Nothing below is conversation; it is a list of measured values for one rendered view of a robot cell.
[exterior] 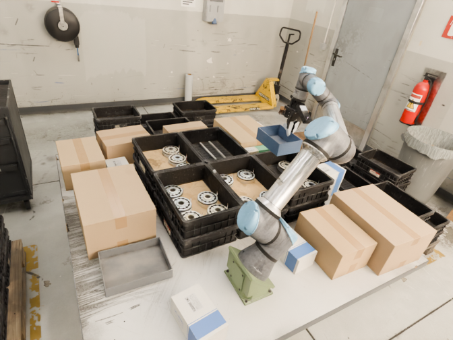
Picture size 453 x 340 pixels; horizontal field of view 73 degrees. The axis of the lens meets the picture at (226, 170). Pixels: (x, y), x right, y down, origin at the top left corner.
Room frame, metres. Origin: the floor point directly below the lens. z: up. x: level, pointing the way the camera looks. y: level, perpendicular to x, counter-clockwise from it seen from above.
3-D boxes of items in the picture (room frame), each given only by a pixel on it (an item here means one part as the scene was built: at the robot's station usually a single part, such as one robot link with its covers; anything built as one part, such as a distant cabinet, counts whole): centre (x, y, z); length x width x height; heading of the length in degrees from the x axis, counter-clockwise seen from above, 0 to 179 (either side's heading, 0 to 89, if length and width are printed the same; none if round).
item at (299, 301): (1.41, 0.01, 0.35); 1.60 x 1.60 x 0.70; 32
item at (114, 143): (1.76, 0.68, 0.78); 0.30 x 0.22 x 0.16; 129
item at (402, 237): (1.26, -0.81, 0.80); 0.40 x 0.30 x 0.20; 29
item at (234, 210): (1.19, 0.13, 0.92); 0.40 x 0.30 x 0.02; 34
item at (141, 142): (1.52, 0.35, 0.87); 0.40 x 0.30 x 0.11; 34
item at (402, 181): (2.41, -1.38, 0.37); 0.42 x 0.34 x 0.46; 32
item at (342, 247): (1.14, -0.56, 0.78); 0.30 x 0.22 x 0.16; 31
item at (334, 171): (1.65, -0.62, 0.83); 0.20 x 0.12 x 0.09; 127
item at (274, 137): (1.50, -0.25, 1.10); 0.20 x 0.15 x 0.07; 32
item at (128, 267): (0.87, 0.33, 0.73); 0.27 x 0.20 x 0.05; 120
